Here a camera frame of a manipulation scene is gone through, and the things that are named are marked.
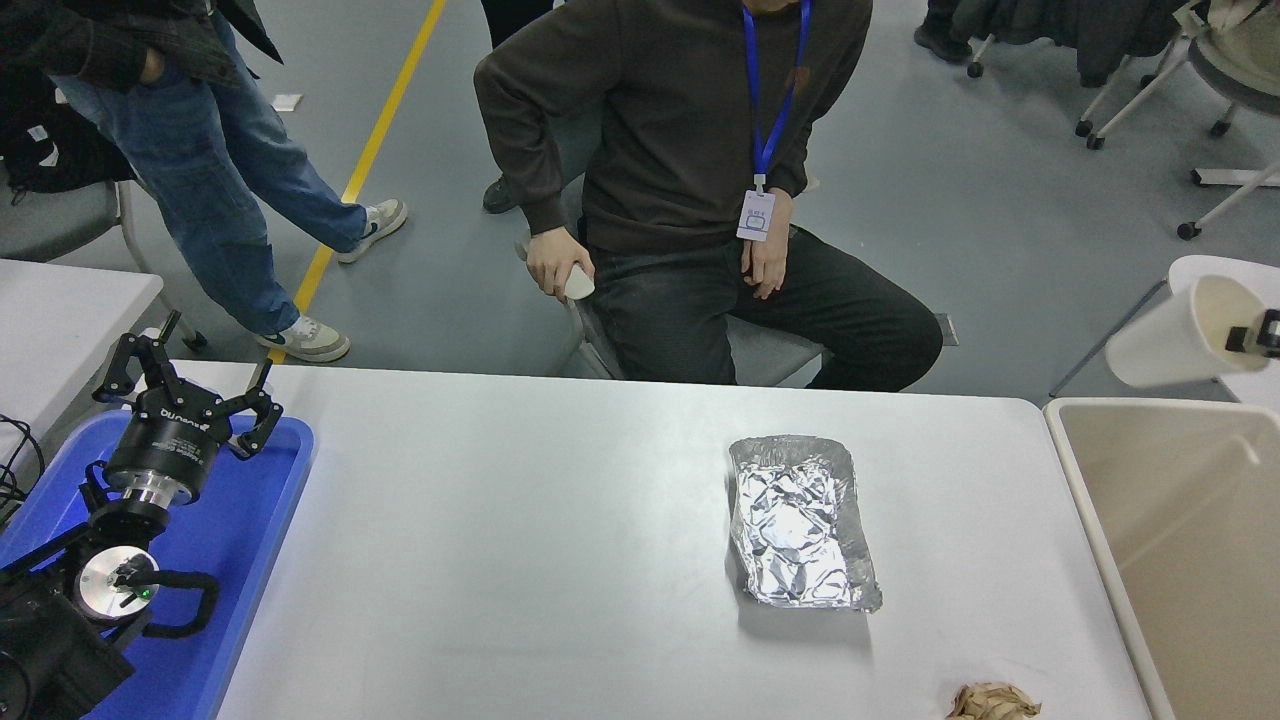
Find white-legged chair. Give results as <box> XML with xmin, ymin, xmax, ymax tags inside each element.
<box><xmin>966</xmin><ymin>35</ymin><xmax>1136</xmax><ymax>139</ymax></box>

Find white paper cup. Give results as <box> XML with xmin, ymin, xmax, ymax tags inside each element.
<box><xmin>1104</xmin><ymin>274</ymin><xmax>1273</xmax><ymax>391</ymax></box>

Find white-frame chair beige cushion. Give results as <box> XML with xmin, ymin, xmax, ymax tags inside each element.
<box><xmin>1087</xmin><ymin>0</ymin><xmax>1280</xmax><ymax>151</ymax></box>

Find crumpled tan paper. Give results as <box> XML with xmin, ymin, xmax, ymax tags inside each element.
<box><xmin>947</xmin><ymin>683</ymin><xmax>1043</xmax><ymax>720</ymax></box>

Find black bag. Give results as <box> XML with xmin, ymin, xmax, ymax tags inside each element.
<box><xmin>0</xmin><ymin>60</ymin><xmax>137</xmax><ymax>196</ymax></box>

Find white chair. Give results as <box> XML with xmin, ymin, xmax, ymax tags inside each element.
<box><xmin>1048</xmin><ymin>255</ymin><xmax>1280</xmax><ymax>411</ymax></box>

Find person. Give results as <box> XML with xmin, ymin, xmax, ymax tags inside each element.
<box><xmin>480</xmin><ymin>0</ymin><xmax>556</xmax><ymax>214</ymax></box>
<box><xmin>0</xmin><ymin>0</ymin><xmax>409</xmax><ymax>363</ymax></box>
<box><xmin>473</xmin><ymin>0</ymin><xmax>944</xmax><ymax>393</ymax></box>
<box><xmin>913</xmin><ymin>0</ymin><xmax>976</xmax><ymax>64</ymax></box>

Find grey office chair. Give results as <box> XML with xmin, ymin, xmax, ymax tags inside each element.
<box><xmin>513</xmin><ymin>100</ymin><xmax>831</xmax><ymax>389</ymax></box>

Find foil tray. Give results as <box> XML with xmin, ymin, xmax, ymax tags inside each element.
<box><xmin>728</xmin><ymin>434</ymin><xmax>884</xmax><ymax>613</ymax></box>

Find white side table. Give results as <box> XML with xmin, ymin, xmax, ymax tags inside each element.
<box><xmin>0</xmin><ymin>258</ymin><xmax>165</xmax><ymax>471</ymax></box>

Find blue lanyard with badge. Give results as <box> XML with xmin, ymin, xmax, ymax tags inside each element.
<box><xmin>736</xmin><ymin>0</ymin><xmax>813</xmax><ymax>243</ymax></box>

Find person's left hand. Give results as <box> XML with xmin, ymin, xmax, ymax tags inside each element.
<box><xmin>742</xmin><ymin>188</ymin><xmax>795</xmax><ymax>300</ymax></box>

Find large pale bin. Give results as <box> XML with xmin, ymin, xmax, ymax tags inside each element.
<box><xmin>1043</xmin><ymin>397</ymin><xmax>1280</xmax><ymax>720</ymax></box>

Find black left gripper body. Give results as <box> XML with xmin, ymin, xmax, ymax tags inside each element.
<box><xmin>102</xmin><ymin>385</ymin><xmax>238</xmax><ymax>498</ymax></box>

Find grey chair with castors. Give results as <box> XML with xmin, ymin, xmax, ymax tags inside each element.
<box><xmin>0</xmin><ymin>60</ymin><xmax>209</xmax><ymax>351</ymax></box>

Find person's right hand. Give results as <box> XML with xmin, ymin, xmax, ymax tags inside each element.
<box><xmin>525</xmin><ymin>228</ymin><xmax>597</xmax><ymax>299</ymax></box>

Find black cable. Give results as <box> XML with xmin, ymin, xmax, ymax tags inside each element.
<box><xmin>0</xmin><ymin>413</ymin><xmax>46</xmax><ymax>526</ymax></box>

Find dark jacket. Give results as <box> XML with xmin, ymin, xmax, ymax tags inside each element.
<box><xmin>950</xmin><ymin>0</ymin><xmax>1196</xmax><ymax>89</ymax></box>

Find white chair base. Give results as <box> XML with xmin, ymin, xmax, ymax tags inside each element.
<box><xmin>1178</xmin><ymin>160</ymin><xmax>1280</xmax><ymax>241</ymax></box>

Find blue plastic tray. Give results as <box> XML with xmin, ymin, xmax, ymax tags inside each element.
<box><xmin>0</xmin><ymin>408</ymin><xmax>315</xmax><ymax>720</ymax></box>

